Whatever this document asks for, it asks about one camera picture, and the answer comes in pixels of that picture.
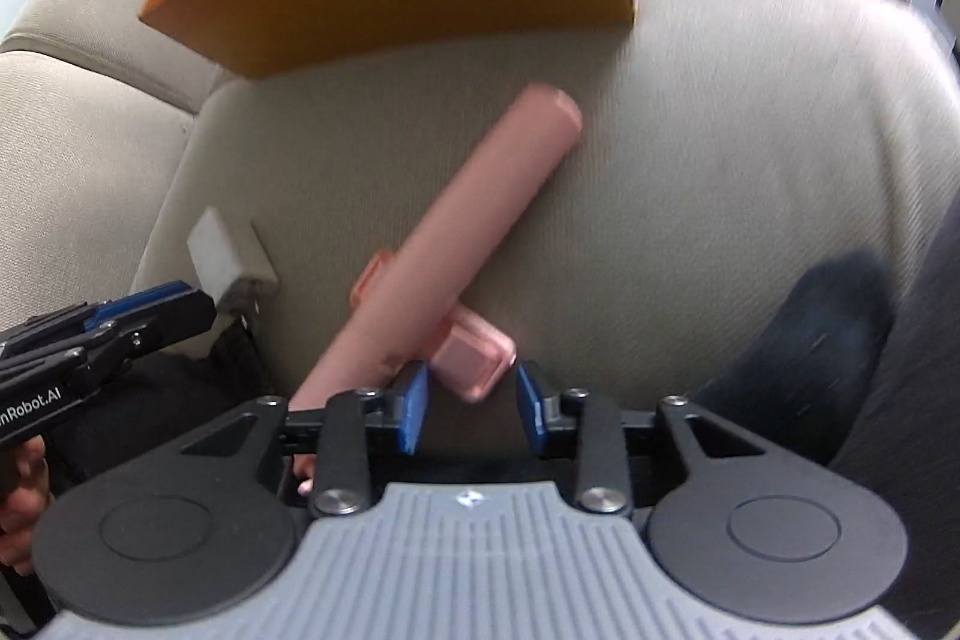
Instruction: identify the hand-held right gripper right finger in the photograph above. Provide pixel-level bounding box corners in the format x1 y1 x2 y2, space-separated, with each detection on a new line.
514 361 760 517

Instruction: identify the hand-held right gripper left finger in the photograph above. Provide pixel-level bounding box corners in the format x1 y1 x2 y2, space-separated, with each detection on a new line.
178 361 431 519

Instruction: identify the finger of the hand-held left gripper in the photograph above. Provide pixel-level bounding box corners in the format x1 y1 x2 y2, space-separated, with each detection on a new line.
0 291 218 402
0 282 194 342

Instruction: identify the pink rectangular block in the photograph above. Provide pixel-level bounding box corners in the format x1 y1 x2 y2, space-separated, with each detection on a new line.
424 306 518 405

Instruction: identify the pink cylindrical tube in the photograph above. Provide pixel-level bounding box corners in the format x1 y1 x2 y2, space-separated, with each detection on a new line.
289 83 584 498

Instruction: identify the person's left hand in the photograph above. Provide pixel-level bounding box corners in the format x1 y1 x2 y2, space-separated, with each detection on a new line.
0 439 53 575

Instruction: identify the dark cloth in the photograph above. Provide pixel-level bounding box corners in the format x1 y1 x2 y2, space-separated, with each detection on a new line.
45 317 284 485

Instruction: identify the white charger block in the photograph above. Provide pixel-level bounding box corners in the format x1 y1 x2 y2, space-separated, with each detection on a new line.
186 206 282 311

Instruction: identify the person's dark socked foot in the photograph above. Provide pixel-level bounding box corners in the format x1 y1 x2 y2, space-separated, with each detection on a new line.
694 250 897 462

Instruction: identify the beige fabric sofa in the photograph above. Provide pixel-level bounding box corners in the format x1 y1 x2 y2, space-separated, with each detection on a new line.
0 0 960 611

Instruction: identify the person's grey trouser leg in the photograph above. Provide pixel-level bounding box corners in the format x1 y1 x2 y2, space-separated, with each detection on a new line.
825 212 960 515

